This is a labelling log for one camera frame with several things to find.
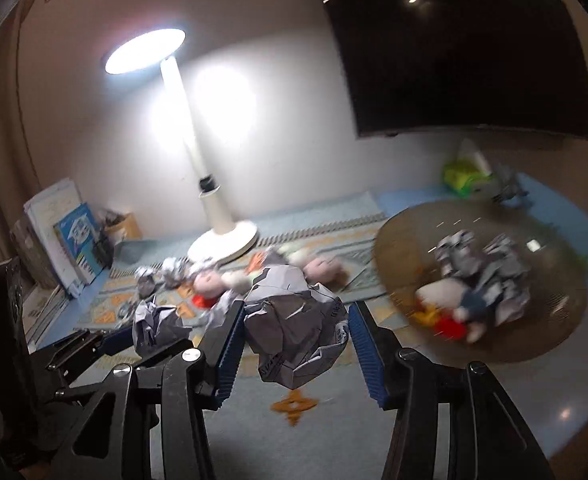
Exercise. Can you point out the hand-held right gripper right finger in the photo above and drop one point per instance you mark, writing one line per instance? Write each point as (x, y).
(369, 355)

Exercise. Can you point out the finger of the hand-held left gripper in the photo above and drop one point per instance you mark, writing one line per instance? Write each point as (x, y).
(118, 342)
(71, 347)

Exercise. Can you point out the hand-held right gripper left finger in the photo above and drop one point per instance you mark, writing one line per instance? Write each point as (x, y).
(229, 355)

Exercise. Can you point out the small grey paper ball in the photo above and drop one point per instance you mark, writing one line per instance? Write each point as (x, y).
(156, 327)

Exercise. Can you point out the orange snack packet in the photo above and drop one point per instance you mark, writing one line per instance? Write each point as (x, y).
(201, 302)

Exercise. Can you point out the large printed paper ball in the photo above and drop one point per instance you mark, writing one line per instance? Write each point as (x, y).
(294, 330)

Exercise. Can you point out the three-ball dango plush toy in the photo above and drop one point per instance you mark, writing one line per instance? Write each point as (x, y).
(209, 282)

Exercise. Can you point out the blue and white plush toy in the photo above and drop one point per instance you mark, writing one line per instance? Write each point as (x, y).
(469, 305)

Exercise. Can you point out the brown mesh basket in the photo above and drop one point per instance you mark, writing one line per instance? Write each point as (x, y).
(549, 320)

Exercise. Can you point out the stack of flat books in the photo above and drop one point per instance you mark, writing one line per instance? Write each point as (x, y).
(44, 310)

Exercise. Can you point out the black mesh pen holder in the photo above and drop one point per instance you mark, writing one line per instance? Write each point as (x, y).
(103, 252)

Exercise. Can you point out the blue boxed book set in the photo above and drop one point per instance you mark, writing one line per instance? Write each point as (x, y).
(76, 240)

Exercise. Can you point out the row of upright books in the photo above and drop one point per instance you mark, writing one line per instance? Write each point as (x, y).
(24, 247)

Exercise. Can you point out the blue patterned woven mat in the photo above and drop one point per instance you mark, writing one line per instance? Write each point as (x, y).
(324, 232)

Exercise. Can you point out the white booklets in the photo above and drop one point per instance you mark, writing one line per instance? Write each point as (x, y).
(49, 205)

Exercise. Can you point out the white desk lamp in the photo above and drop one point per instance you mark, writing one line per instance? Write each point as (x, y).
(214, 210)

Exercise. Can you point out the green tissue pack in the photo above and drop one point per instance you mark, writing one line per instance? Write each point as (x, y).
(464, 175)

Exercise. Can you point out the black monitor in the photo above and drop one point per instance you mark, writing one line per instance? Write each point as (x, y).
(449, 45)

